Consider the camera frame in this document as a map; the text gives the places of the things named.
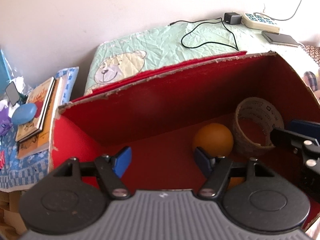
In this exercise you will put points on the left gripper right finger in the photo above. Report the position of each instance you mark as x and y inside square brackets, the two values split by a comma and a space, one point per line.
[216, 171]

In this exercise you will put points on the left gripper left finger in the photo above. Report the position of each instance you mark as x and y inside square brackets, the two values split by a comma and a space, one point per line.
[110, 170]

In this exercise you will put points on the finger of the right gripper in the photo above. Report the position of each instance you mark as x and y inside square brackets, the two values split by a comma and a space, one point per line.
[294, 141]
[308, 128]

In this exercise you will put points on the orange ball toy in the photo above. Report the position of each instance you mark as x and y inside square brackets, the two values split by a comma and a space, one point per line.
[210, 144]

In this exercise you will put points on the brown tape roll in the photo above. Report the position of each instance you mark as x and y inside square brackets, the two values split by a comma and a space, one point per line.
[254, 120]

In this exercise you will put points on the pink plush bunny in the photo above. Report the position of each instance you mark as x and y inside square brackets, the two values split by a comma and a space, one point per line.
[312, 82]

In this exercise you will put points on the large red cardboard box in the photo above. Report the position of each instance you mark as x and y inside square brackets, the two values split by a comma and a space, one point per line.
[156, 114]

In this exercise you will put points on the stack of books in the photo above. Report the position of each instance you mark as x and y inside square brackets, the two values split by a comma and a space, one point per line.
[33, 136]

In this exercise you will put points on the blue patterned cloth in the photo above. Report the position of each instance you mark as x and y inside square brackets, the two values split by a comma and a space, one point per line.
[27, 163]

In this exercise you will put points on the black smartphone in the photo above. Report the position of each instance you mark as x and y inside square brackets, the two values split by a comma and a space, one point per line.
[280, 39]

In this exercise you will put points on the blue glasses case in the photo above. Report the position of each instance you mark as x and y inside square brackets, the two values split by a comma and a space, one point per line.
[24, 114]

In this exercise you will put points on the green bear quilt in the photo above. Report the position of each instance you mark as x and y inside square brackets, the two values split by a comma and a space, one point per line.
[171, 44]

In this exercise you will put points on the cardboard boxes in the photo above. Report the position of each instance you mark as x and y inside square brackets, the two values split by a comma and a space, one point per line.
[12, 224]

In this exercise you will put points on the purple toy figure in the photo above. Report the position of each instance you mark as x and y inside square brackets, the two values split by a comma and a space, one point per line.
[5, 121]

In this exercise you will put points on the white power strip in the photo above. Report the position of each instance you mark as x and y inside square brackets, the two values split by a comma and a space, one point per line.
[260, 22]

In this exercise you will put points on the small grey mirror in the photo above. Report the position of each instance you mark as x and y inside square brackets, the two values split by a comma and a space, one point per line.
[12, 93]

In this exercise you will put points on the black power adapter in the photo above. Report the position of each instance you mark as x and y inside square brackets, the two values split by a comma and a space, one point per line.
[232, 18]

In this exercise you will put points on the blue paper bag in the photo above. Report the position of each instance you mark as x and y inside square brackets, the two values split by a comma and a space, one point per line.
[5, 73]

